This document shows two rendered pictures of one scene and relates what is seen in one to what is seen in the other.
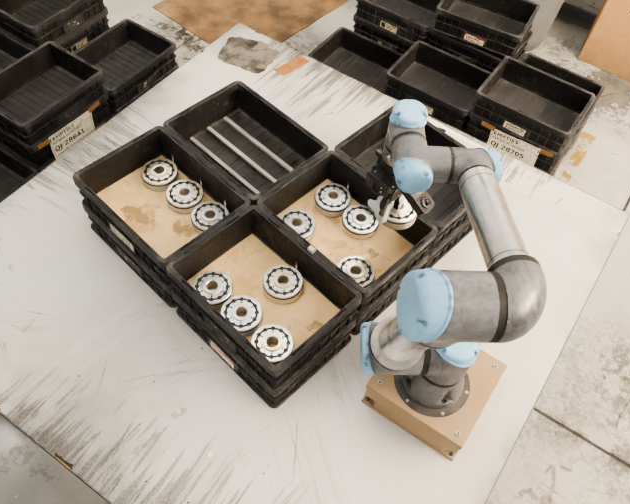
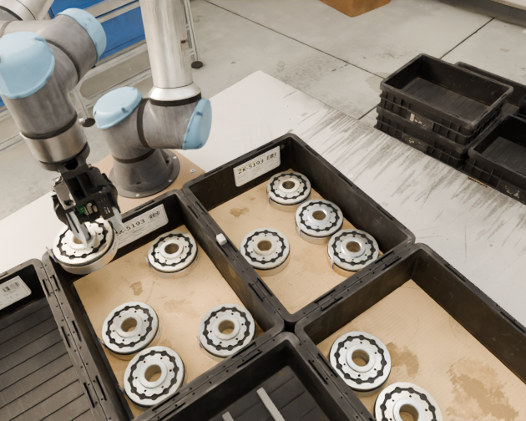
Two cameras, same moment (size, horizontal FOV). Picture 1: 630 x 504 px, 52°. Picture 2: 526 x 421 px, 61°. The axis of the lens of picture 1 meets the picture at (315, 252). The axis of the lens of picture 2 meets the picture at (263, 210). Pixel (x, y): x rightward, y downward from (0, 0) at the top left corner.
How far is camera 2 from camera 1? 158 cm
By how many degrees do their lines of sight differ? 76
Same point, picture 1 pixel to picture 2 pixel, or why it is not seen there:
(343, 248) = (172, 299)
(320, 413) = not seen: hidden behind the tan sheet
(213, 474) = (347, 164)
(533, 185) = not seen: outside the picture
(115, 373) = (452, 244)
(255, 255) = (294, 301)
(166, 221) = (431, 377)
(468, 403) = not seen: hidden behind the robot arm
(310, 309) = (239, 228)
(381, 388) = (193, 168)
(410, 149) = (62, 24)
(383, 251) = (121, 289)
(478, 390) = (108, 163)
